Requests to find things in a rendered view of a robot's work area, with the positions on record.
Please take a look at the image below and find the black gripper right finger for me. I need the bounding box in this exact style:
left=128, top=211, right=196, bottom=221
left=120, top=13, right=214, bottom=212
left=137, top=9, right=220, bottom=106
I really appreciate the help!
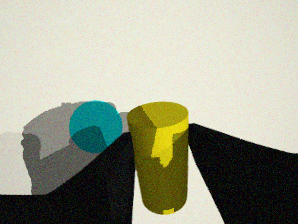
left=188, top=123, right=298, bottom=224

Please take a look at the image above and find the yellow tall cylinder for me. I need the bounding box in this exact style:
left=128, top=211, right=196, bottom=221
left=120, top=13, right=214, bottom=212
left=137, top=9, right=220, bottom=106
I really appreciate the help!
left=126, top=101, right=189, bottom=214

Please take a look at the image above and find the cyan circle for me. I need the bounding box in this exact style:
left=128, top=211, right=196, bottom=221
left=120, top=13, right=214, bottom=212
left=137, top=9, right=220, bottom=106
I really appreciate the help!
left=69, top=100, right=122, bottom=153

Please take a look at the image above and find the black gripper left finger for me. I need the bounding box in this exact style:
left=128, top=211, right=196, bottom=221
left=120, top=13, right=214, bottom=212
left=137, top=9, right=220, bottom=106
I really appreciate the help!
left=0, top=132, right=136, bottom=224

